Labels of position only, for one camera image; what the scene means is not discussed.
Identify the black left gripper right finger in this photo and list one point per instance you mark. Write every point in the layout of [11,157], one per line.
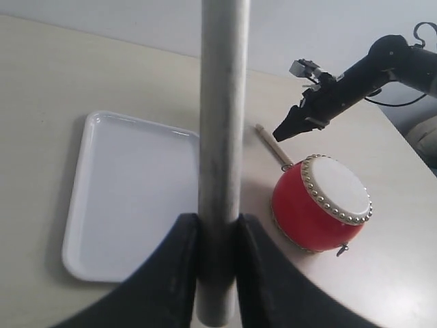
[272,292]

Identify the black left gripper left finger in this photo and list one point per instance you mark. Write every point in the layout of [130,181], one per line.
[160,293]

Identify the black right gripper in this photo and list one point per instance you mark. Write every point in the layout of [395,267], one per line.
[319,106]

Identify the smudged wooden drumstick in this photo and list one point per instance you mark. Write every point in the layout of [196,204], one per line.
[224,44]

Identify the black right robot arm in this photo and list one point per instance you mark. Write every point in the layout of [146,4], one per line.
[390,59]

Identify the small red drum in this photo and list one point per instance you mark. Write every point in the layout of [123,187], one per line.
[319,204]

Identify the white rectangular plastic tray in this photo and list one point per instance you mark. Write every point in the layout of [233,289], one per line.
[133,178]

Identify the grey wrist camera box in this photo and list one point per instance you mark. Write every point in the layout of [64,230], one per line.
[302,68]

